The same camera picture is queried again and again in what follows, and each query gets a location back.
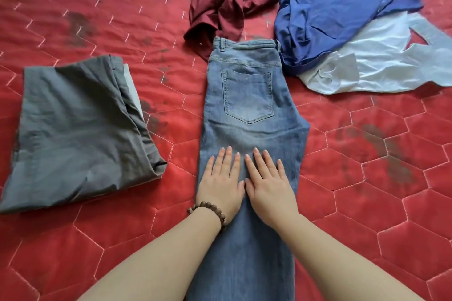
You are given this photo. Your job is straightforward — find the person's left hand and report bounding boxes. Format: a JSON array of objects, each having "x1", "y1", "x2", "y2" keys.
[{"x1": 196, "y1": 145, "x2": 246, "y2": 226}]

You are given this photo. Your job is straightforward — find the person's right hand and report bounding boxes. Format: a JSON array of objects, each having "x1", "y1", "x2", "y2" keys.
[{"x1": 244, "y1": 147, "x2": 300, "y2": 230}]

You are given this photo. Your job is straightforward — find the blue denim jeans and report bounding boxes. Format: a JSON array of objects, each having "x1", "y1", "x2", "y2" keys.
[{"x1": 185, "y1": 36, "x2": 311, "y2": 301}]

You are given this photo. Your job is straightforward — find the red quilted mattress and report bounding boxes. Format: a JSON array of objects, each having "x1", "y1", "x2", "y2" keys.
[{"x1": 0, "y1": 0, "x2": 452, "y2": 301}]

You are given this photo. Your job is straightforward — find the light grey trousers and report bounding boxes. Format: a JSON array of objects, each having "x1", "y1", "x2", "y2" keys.
[{"x1": 122, "y1": 63, "x2": 145, "y2": 120}]

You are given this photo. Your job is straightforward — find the dark grey trousers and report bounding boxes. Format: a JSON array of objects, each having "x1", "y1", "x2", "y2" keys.
[{"x1": 0, "y1": 54, "x2": 168, "y2": 214}]

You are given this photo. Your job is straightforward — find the light blue shirt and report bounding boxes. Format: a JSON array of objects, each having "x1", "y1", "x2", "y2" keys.
[{"x1": 289, "y1": 0, "x2": 452, "y2": 95}]

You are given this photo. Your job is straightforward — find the dark blue shirt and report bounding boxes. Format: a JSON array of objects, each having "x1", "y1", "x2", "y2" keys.
[{"x1": 274, "y1": 0, "x2": 424, "y2": 76}]

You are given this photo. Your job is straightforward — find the person's right forearm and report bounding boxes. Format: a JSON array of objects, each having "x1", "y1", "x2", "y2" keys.
[{"x1": 277, "y1": 213, "x2": 424, "y2": 301}]

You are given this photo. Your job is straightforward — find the person's left forearm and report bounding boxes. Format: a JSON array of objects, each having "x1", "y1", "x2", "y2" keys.
[{"x1": 77, "y1": 207, "x2": 222, "y2": 301}]

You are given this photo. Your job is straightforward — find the dark bead bracelet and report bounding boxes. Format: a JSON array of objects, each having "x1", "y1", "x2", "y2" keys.
[{"x1": 186, "y1": 201, "x2": 227, "y2": 233}]

